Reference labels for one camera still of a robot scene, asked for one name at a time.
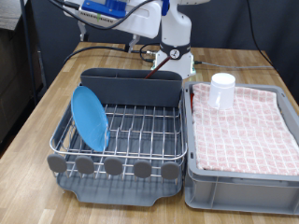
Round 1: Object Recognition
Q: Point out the brown wooden spoon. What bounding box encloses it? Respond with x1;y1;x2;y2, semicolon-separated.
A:
144;53;174;79

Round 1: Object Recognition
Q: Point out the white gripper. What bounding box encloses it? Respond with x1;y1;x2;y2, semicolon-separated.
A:
64;0;163;54

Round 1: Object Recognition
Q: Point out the steel wire dish rack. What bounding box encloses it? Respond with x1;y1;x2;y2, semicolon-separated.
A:
46;83;189;182

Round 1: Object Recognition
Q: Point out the white plastic mug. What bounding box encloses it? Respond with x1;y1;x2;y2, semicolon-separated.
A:
207;72;236;110

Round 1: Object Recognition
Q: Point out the blue plate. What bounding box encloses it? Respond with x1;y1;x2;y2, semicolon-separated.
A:
70;85;110;153

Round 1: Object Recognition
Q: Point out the grey dish drying rack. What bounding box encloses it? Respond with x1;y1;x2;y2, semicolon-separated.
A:
54;87;188;207

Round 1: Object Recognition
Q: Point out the pink checked towel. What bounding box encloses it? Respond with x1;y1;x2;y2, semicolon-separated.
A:
191;82;299;176

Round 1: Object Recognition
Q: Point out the thin black hanging cable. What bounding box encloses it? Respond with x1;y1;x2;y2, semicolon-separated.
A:
244;0;279;74

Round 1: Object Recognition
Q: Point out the dark cabinet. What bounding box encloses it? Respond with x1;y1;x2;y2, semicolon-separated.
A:
0;26;45;147

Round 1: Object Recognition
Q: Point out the grey plastic crate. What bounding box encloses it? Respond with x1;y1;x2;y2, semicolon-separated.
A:
182;81;299;216

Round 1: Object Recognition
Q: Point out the thick black cable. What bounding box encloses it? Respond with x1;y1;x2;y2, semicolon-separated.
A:
64;42;162;64

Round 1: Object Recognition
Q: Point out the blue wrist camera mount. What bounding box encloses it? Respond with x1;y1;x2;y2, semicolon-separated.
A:
81;0;132;19

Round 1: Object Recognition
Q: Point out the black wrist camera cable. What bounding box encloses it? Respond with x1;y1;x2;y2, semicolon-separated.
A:
48;0;157;31

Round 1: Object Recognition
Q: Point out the black metal pole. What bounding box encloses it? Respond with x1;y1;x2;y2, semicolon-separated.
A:
19;0;38;105

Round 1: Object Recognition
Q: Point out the dark grey cutlery holder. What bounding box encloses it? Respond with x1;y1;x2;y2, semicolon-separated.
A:
79;67;183;107

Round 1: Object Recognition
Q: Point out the blue cable clip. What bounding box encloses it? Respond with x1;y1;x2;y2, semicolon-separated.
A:
161;0;172;17

